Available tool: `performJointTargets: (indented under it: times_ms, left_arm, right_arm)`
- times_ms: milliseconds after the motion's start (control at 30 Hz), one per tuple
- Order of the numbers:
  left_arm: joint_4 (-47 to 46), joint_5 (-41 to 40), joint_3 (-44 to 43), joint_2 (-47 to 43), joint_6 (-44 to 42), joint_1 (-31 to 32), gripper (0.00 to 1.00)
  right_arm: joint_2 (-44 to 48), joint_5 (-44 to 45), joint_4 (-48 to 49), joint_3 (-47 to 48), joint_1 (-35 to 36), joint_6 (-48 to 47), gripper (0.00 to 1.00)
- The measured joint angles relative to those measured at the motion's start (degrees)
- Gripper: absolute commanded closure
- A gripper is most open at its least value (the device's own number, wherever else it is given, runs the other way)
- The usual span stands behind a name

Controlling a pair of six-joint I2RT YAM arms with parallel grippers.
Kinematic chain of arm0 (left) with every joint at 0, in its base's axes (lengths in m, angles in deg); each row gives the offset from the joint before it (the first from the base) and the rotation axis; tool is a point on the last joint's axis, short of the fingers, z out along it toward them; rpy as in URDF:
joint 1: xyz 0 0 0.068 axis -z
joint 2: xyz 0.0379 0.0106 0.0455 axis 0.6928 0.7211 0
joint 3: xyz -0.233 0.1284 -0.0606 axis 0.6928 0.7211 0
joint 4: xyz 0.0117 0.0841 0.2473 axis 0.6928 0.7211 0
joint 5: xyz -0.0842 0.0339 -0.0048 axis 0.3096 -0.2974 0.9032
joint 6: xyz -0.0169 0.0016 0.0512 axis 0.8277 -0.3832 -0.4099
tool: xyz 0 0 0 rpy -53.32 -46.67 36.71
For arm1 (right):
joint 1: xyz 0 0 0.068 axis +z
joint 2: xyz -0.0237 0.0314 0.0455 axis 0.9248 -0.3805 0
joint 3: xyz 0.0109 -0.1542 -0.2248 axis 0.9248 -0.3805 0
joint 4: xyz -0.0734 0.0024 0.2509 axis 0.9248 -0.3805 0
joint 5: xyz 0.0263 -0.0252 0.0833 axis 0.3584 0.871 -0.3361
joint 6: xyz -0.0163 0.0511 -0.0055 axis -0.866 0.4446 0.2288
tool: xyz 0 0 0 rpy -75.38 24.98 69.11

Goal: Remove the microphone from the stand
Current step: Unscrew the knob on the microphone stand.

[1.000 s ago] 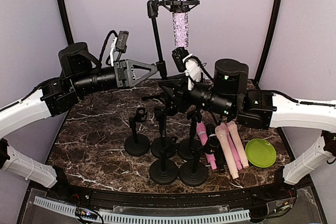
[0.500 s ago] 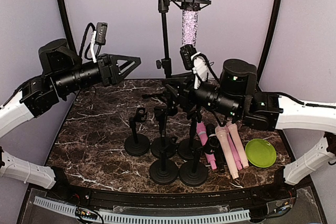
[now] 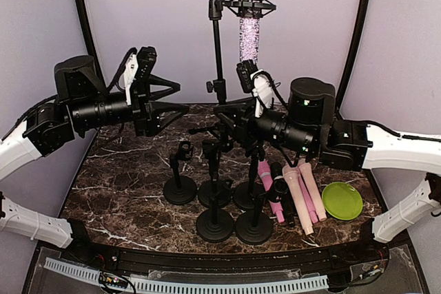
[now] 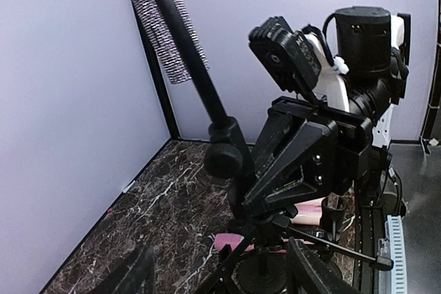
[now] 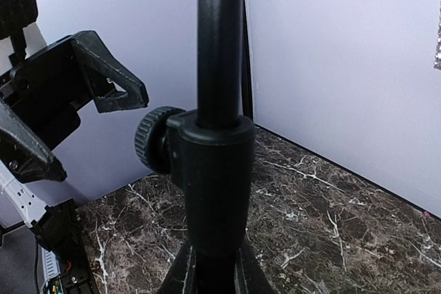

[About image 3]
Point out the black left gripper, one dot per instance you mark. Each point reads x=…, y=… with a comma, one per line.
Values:
x=149, y=120

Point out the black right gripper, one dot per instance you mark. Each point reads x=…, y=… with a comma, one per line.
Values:
x=242, y=112

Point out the black stand with clip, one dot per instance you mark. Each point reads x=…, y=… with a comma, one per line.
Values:
x=246, y=193

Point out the black stand of small beige microphone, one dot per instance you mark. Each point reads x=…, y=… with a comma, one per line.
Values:
x=180, y=189

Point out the small beige microphone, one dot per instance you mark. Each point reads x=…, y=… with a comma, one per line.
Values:
x=290, y=175

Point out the black microphone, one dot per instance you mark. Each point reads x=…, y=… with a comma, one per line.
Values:
x=281, y=193

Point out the beige microphone tall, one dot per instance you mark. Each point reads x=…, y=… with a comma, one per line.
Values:
x=308, y=177

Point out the black round-base stand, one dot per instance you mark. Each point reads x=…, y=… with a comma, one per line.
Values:
x=254, y=227
x=215, y=224

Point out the black tripod shock-mount stand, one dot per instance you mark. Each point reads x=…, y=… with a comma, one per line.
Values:
x=218, y=66

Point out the black round-base stand front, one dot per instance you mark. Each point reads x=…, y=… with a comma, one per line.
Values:
x=254, y=227

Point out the glitter silver-head microphone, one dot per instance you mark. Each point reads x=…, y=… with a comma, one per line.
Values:
x=249, y=32

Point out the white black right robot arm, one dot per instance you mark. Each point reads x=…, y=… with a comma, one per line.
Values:
x=310, y=129

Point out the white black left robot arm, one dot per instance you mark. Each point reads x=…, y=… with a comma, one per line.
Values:
x=83, y=102

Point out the green plate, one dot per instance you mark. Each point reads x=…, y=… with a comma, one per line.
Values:
x=342, y=201

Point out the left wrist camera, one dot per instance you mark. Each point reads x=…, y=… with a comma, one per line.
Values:
x=135, y=68

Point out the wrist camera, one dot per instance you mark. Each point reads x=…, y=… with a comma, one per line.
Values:
x=259, y=84
x=135, y=68

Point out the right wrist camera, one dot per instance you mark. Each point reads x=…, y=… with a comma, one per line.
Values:
x=259, y=84

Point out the black front rail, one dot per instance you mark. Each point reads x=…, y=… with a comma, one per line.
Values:
x=331, y=259

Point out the white cable duct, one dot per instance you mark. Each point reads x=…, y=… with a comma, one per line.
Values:
x=168, y=282

